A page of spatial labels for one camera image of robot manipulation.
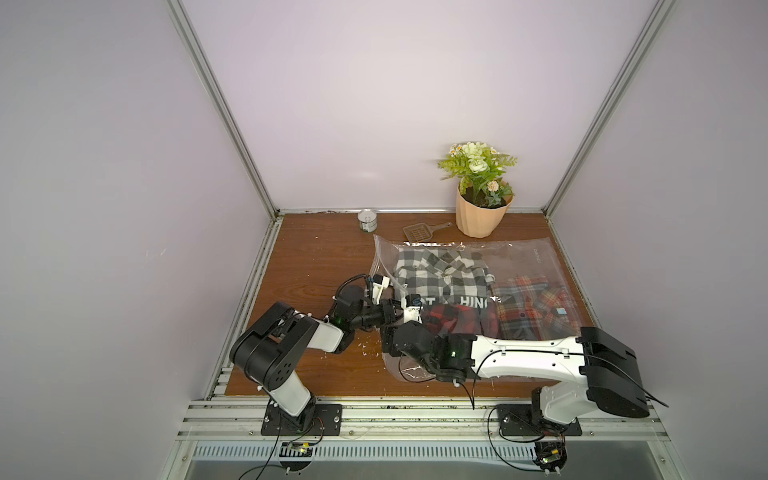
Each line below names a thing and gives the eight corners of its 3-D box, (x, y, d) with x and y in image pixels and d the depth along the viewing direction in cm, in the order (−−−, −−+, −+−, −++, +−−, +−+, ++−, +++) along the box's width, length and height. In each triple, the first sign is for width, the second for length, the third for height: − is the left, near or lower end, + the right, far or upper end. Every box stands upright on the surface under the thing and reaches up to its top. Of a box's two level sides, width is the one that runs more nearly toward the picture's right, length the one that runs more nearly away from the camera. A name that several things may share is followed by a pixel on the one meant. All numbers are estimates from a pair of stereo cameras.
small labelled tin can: (357, 232, 115) (356, 224, 111) (359, 218, 120) (358, 210, 116) (377, 232, 115) (376, 224, 111) (377, 218, 120) (377, 210, 116)
